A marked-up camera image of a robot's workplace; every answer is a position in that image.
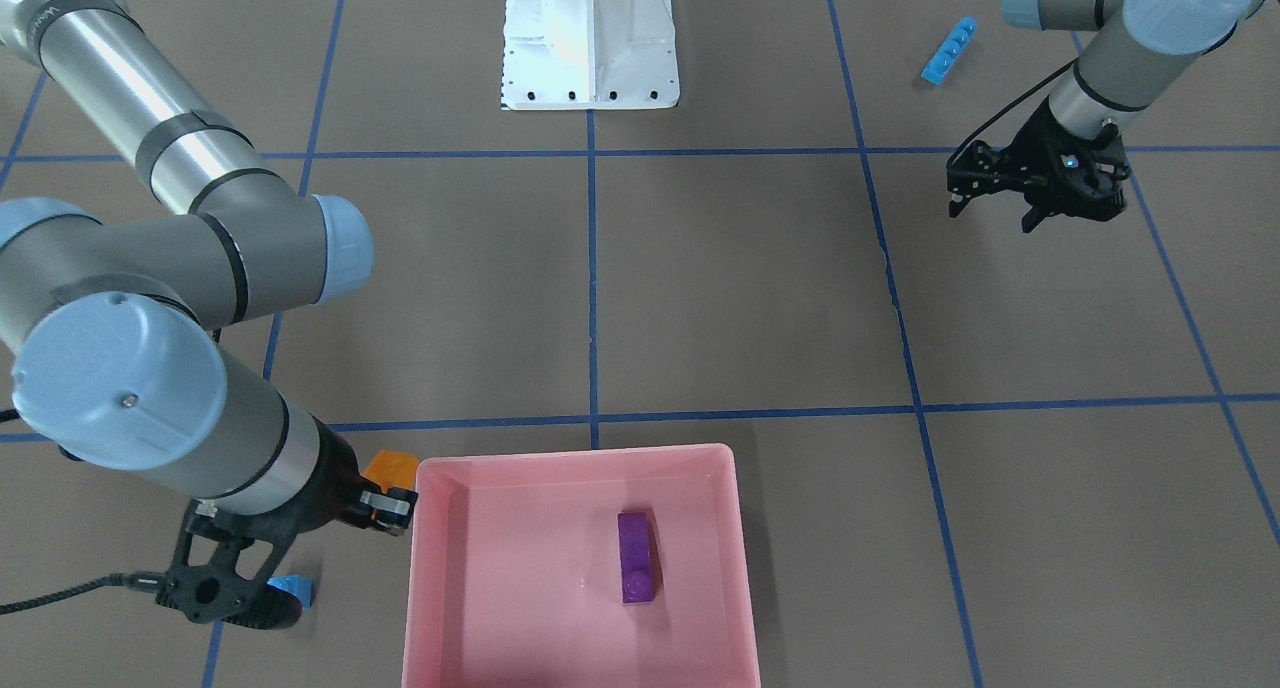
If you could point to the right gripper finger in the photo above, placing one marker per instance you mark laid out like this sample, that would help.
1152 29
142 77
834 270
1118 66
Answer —
394 500
361 517

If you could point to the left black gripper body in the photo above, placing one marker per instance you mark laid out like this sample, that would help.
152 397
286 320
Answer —
1041 139

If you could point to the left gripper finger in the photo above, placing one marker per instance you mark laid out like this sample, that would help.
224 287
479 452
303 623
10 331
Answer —
1037 213
957 202

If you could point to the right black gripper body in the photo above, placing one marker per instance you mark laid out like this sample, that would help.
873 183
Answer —
331 485

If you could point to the orange block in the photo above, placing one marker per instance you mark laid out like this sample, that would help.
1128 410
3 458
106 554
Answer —
392 470

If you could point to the purple block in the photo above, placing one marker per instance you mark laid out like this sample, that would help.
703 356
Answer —
638 558

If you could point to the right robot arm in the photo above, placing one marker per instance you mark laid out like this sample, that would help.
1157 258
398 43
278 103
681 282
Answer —
112 325

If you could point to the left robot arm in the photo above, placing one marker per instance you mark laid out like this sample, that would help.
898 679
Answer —
1138 49

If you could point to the pink plastic box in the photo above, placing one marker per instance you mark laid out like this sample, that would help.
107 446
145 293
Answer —
515 573

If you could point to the small blue block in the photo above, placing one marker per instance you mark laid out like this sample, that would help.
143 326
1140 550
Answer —
300 586

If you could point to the long blue studded block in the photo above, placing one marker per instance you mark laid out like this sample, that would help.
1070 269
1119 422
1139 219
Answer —
944 59

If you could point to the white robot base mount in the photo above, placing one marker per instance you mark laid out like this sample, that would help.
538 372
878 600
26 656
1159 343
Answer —
578 55

